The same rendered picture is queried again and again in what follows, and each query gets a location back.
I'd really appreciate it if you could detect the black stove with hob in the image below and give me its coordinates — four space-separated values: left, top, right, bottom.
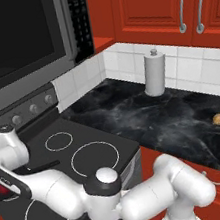
0 70 154 220

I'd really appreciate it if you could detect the grey stove knob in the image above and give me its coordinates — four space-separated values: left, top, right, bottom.
11 114 24 127
28 103 41 116
43 93 55 106

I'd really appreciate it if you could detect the red tomato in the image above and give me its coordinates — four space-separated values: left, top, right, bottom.
0 183 11 197

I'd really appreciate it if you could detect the grey paper towel roll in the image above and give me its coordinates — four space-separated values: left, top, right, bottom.
138 46 173 100

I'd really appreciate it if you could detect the red cupboard side panel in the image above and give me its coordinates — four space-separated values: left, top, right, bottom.
86 0 120 55

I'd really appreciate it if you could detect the red cupboard door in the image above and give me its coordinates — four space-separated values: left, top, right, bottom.
183 0 220 56
109 0 208 60

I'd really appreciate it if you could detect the black microwave oven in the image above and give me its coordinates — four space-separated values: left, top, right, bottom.
0 0 101 98

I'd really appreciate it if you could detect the grey microwave door handle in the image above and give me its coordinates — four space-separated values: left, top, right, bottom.
52 0 80 63

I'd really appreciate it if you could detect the grey cupboard door handle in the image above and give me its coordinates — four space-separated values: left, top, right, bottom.
191 0 220 36
174 0 200 34

